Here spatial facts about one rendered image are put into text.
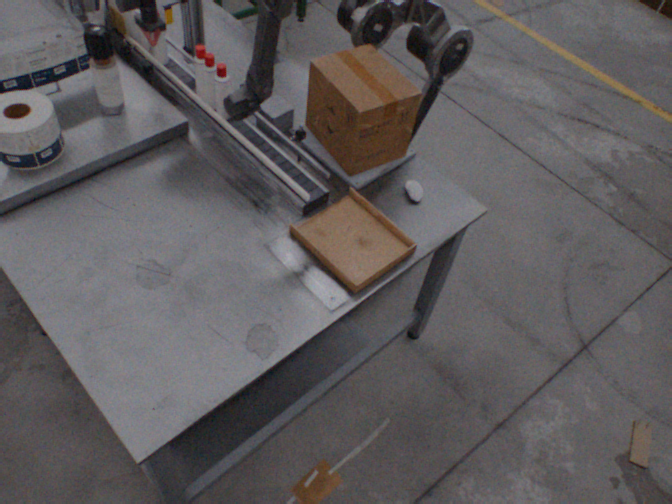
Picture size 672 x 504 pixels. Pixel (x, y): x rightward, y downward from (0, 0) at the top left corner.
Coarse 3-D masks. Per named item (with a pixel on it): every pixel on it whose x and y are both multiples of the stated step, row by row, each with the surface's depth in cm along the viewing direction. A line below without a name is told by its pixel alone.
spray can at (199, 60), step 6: (198, 48) 195; (204, 48) 195; (198, 54) 196; (204, 54) 196; (198, 60) 197; (204, 60) 197; (198, 66) 198; (198, 72) 200; (198, 78) 202; (198, 84) 204; (198, 90) 206; (204, 90) 206; (198, 96) 208; (204, 96) 207
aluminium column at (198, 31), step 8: (192, 0) 209; (200, 0) 211; (192, 8) 211; (200, 8) 213; (192, 16) 213; (200, 16) 216; (192, 24) 216; (200, 24) 218; (192, 32) 219; (200, 32) 221; (192, 40) 222; (200, 40) 223; (192, 48) 226; (192, 56) 229
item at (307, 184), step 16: (176, 64) 222; (192, 80) 217; (224, 128) 202; (240, 128) 203; (240, 144) 198; (256, 144) 198; (272, 160) 194; (288, 160) 195; (304, 176) 191; (320, 192) 187
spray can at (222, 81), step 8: (224, 64) 191; (224, 72) 191; (216, 80) 192; (224, 80) 192; (216, 88) 195; (224, 88) 194; (216, 96) 197; (224, 96) 197; (216, 104) 200; (224, 112) 202
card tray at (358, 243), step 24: (336, 216) 188; (360, 216) 189; (384, 216) 185; (312, 240) 181; (336, 240) 182; (360, 240) 183; (384, 240) 184; (408, 240) 182; (336, 264) 176; (360, 264) 177; (384, 264) 177; (360, 288) 170
